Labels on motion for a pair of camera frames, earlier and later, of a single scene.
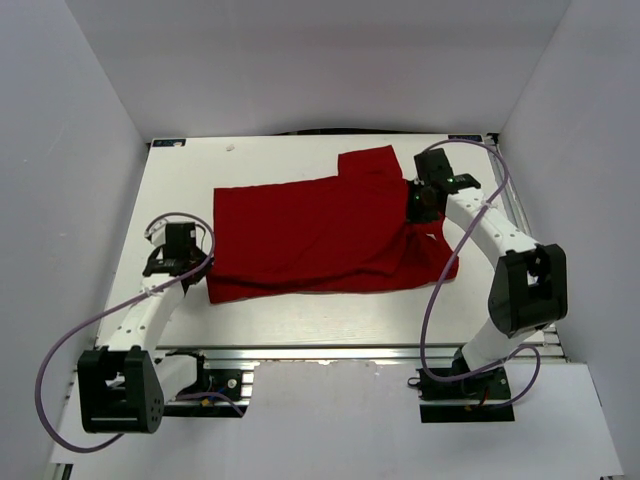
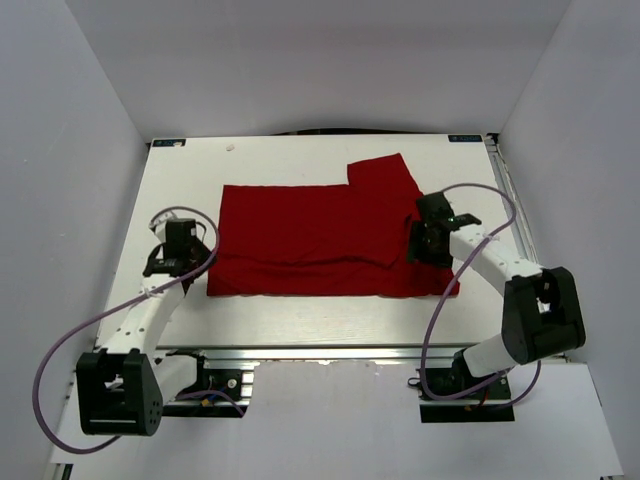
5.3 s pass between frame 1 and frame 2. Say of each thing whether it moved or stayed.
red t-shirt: stayed
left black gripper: stayed
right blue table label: stayed
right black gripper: moved
